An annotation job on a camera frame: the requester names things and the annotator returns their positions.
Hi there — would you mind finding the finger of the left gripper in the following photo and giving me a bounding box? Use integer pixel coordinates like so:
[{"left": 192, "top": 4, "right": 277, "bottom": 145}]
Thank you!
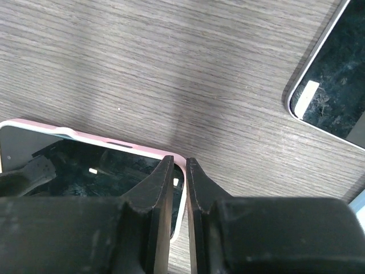
[{"left": 1, "top": 156, "right": 56, "bottom": 197}]

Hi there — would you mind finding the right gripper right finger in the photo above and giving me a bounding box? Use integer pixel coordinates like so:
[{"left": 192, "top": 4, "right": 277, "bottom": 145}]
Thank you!
[{"left": 186, "top": 158, "right": 364, "bottom": 273}]

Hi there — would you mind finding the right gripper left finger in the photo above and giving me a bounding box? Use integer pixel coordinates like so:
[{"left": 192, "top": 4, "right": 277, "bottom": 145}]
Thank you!
[{"left": 1, "top": 156, "right": 174, "bottom": 273}]

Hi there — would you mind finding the pink phone case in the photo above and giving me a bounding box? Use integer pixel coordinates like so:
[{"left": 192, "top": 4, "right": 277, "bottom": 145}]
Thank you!
[{"left": 0, "top": 118, "right": 188, "bottom": 243}]

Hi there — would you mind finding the light blue phone case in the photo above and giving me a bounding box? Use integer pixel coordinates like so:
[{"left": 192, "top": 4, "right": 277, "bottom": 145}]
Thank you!
[{"left": 349, "top": 191, "right": 365, "bottom": 215}]

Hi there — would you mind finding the silver phone black screen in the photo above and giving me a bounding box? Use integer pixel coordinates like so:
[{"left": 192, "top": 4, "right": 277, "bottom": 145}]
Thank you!
[{"left": 286, "top": 0, "right": 364, "bottom": 149}]

